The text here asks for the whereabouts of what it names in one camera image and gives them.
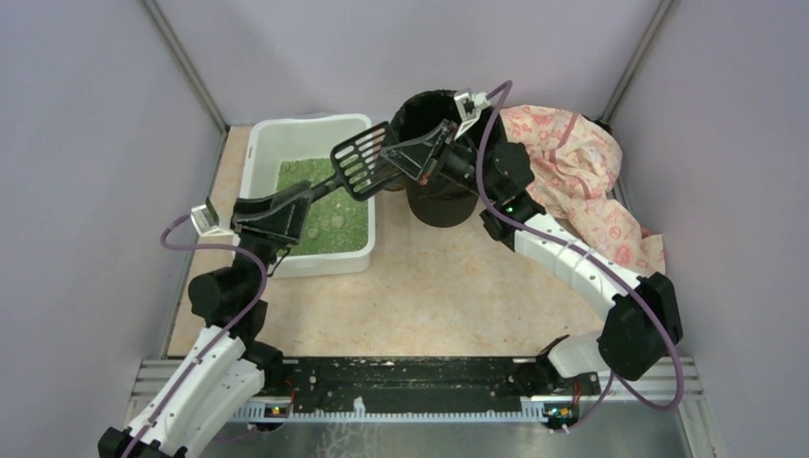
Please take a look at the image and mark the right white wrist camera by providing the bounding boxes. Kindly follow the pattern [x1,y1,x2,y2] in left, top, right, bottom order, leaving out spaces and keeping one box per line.
[452,89,491,139]

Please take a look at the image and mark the black garbage bag liner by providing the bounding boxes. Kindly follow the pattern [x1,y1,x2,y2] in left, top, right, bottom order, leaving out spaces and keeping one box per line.
[385,90,508,197]

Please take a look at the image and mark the black litter scoop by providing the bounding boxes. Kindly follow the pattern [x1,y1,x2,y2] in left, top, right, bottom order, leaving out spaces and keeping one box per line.
[311,121,404,202]

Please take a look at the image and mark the black trash bin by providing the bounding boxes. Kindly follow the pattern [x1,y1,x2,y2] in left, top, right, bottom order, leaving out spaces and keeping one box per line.
[406,190,479,228]

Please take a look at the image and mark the pink floral cloth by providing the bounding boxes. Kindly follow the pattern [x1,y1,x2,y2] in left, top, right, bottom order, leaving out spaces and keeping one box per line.
[500,105,666,277]

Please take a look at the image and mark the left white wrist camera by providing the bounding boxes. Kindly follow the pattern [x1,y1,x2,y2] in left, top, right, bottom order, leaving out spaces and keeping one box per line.
[190,198,235,238]

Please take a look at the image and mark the white plastic litter box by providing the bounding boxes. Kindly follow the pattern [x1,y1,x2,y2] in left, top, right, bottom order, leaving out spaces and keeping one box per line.
[238,114,376,278]

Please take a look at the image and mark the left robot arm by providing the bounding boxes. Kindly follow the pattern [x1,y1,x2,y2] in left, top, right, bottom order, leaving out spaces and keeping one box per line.
[97,180,316,457]

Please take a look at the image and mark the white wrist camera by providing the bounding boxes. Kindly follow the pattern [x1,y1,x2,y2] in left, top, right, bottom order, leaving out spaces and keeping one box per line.
[190,198,235,238]
[452,89,491,139]

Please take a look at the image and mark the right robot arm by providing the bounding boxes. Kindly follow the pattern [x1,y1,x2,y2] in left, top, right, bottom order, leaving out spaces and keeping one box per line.
[372,119,682,381]

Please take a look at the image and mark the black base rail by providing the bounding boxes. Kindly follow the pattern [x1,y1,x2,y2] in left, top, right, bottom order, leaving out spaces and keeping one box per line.
[129,343,608,425]

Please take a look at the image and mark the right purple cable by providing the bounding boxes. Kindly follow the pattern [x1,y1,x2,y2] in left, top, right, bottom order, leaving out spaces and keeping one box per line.
[475,80,686,434]

